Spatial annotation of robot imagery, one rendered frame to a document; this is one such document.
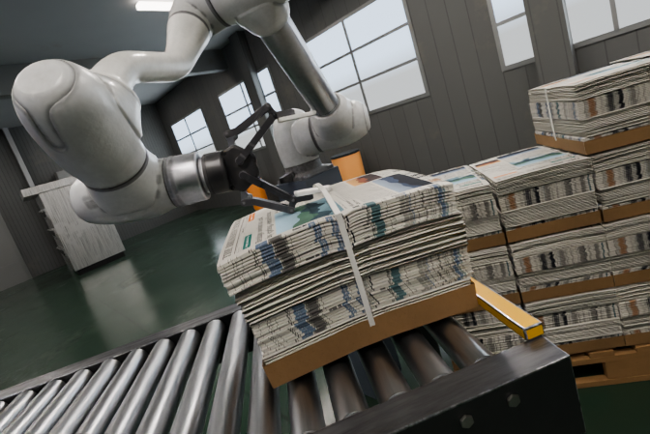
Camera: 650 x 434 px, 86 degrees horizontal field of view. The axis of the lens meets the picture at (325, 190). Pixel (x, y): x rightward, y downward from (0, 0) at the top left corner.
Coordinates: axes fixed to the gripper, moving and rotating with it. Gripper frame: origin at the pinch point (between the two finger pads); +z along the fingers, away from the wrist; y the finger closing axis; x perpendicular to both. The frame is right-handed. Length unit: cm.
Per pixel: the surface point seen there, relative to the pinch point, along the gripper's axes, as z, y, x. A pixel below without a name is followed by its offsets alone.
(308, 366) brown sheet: -10.1, 32.1, 13.7
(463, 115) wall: 229, 13, -341
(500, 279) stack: 59, 59, -41
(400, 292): 7.1, 24.5, 12.9
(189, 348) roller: -36, 38, -13
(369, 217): 4.3, 10.9, 13.4
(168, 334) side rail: -43, 38, -22
